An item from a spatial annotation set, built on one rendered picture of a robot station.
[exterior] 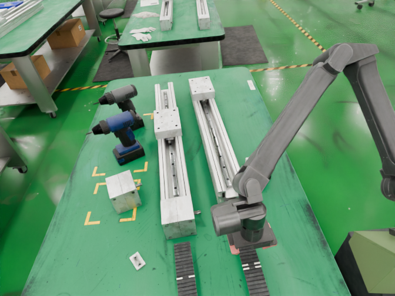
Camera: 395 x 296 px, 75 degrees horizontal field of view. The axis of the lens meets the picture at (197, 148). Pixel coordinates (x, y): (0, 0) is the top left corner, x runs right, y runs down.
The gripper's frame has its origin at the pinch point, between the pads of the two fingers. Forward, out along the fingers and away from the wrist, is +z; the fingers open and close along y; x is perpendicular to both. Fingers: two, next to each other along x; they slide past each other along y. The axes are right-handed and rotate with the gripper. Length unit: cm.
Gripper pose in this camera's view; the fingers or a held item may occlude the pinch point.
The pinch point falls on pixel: (249, 248)
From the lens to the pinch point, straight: 80.2
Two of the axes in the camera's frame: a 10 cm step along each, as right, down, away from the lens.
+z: 0.8, 7.3, 6.8
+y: -9.8, 1.7, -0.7
